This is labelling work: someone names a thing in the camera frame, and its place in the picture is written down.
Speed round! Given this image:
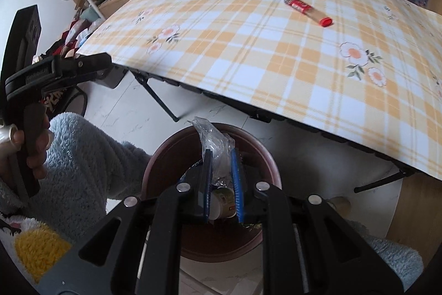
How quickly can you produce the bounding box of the pile of plaid clothes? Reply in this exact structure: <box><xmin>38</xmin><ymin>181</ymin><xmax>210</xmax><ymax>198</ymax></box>
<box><xmin>41</xmin><ymin>18</ymin><xmax>104</xmax><ymax>58</ymax></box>

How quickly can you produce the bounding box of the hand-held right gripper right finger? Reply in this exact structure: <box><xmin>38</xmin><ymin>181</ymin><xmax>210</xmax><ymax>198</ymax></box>
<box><xmin>231</xmin><ymin>147</ymin><xmax>404</xmax><ymax>295</ymax></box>

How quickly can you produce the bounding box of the black table leg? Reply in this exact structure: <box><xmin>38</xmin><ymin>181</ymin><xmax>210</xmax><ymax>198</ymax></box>
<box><xmin>354</xmin><ymin>169</ymin><xmax>409</xmax><ymax>194</ymax></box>
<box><xmin>133</xmin><ymin>70</ymin><xmax>181</xmax><ymax>123</ymax></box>

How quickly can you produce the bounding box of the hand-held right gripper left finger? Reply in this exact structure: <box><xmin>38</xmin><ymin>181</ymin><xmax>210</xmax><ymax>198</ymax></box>
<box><xmin>36</xmin><ymin>148</ymin><xmax>215</xmax><ymax>295</ymax></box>

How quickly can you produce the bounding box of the clear plastic wrapper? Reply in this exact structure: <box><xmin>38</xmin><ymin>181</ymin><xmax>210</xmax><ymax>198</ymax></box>
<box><xmin>191</xmin><ymin>116</ymin><xmax>237</xmax><ymax>189</ymax></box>

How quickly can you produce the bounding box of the brown trash bin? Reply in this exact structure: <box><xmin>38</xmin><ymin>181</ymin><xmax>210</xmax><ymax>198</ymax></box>
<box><xmin>141</xmin><ymin>122</ymin><xmax>282</xmax><ymax>262</ymax></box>

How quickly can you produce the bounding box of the red glue stick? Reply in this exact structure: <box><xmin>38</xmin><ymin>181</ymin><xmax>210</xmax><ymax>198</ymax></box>
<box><xmin>284</xmin><ymin>0</ymin><xmax>333</xmax><ymax>28</ymax></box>

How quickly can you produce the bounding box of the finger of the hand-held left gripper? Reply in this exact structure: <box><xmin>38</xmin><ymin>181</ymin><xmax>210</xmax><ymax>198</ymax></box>
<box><xmin>60</xmin><ymin>52</ymin><xmax>113</xmax><ymax>89</ymax></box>

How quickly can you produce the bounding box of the paper cup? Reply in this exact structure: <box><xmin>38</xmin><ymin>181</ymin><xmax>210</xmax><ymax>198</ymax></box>
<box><xmin>209</xmin><ymin>186</ymin><xmax>239</xmax><ymax>221</ymax></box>

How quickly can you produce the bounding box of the person's fuzzy clothing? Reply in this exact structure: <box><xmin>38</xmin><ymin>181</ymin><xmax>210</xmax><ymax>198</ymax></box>
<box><xmin>0</xmin><ymin>202</ymin><xmax>425</xmax><ymax>292</ymax></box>

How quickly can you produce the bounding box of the person's left hand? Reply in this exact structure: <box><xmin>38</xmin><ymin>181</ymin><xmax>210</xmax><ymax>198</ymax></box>
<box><xmin>0</xmin><ymin>112</ymin><xmax>56</xmax><ymax>181</ymax></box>

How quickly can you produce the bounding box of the plaid floral tablecloth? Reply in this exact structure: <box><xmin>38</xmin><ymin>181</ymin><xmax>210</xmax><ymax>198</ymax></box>
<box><xmin>78</xmin><ymin>0</ymin><xmax>442</xmax><ymax>182</ymax></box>

